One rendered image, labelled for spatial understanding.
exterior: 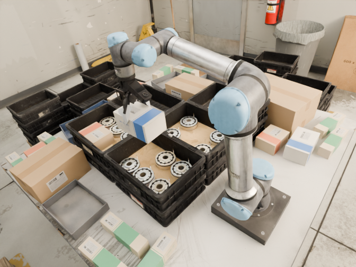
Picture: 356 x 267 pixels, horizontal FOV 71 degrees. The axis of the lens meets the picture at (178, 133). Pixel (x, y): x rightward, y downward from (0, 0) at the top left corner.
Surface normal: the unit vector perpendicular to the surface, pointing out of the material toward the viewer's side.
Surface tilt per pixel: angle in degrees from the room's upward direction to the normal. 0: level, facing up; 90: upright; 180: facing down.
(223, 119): 84
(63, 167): 90
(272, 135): 0
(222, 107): 86
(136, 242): 0
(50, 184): 90
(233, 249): 0
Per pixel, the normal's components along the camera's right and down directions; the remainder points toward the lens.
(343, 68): -0.63, 0.32
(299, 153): -0.62, 0.54
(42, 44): 0.76, 0.35
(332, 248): -0.09, -0.77
